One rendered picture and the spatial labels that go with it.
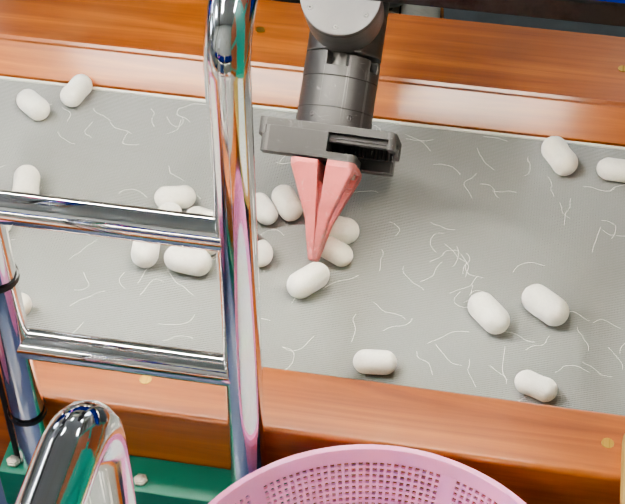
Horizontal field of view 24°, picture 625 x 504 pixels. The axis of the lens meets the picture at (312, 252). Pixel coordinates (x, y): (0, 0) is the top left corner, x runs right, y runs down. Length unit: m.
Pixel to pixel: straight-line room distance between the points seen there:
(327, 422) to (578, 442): 0.17
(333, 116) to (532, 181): 0.20
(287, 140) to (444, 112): 0.20
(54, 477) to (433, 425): 0.49
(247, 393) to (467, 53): 0.47
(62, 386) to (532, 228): 0.39
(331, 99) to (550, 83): 0.24
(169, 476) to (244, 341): 0.18
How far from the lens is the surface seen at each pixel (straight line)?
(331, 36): 1.02
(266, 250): 1.09
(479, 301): 1.06
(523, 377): 1.03
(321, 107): 1.08
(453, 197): 1.17
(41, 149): 1.23
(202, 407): 0.99
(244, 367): 0.89
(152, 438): 1.01
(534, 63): 1.27
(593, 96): 1.24
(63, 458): 0.53
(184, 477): 1.02
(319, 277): 1.08
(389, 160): 1.11
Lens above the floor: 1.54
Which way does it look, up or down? 46 degrees down
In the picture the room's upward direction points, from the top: straight up
